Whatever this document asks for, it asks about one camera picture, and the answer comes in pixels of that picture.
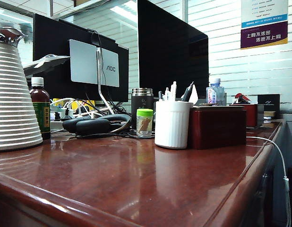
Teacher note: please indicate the small red box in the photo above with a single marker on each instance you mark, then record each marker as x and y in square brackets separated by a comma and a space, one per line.
[251, 115]

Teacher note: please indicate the white power strip with plugs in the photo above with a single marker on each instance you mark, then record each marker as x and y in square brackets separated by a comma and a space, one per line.
[63, 116]

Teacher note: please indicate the white pen with clip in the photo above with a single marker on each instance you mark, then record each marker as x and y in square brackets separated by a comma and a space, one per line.
[167, 94]

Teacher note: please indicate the large monitor with silver stand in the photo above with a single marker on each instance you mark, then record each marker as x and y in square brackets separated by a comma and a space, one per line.
[170, 52]

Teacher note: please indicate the white tissue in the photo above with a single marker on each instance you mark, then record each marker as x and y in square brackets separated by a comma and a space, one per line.
[195, 95]

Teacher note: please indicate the AOC monitor with silver back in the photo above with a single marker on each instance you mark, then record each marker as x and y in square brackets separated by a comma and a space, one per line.
[56, 52]

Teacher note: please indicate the clear jar with green lid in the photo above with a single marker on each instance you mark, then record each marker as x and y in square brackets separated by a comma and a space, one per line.
[144, 123]

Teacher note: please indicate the large dark red box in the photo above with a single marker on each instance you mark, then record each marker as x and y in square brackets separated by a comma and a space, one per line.
[218, 127]

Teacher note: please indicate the white ribbed pen holder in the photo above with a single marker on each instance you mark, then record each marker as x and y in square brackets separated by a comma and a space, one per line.
[173, 125]

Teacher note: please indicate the black steel-rimmed thermos mug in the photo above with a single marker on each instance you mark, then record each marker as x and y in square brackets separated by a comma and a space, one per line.
[142, 99]

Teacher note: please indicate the brown bottle with green label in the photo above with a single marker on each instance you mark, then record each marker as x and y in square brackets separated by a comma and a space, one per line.
[40, 106]

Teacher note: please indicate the black over-ear headphones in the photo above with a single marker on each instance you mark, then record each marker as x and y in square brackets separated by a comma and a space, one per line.
[94, 125]

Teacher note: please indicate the black pen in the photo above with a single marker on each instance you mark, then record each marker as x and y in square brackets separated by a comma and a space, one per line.
[160, 96]

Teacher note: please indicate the white ribbed thermos jug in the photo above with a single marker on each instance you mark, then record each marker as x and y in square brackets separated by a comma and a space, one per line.
[13, 106]

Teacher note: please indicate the black box with white logo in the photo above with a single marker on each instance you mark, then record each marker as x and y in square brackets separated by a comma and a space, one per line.
[269, 102]

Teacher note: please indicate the dark grey pen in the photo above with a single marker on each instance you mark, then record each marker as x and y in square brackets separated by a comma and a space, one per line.
[186, 92]

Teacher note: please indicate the white plastic pen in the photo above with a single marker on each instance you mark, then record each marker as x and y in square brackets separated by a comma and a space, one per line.
[174, 92]

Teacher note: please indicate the clear water bottle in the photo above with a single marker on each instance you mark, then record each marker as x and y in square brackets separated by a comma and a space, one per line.
[216, 93]

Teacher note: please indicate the purple and blue wall poster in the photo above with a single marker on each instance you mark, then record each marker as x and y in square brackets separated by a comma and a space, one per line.
[264, 33]

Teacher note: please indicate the red and black ornament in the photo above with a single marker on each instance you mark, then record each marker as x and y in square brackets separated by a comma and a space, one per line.
[242, 98]

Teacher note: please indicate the silver model aircraft on stand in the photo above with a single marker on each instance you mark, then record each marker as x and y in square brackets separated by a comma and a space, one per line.
[46, 62]

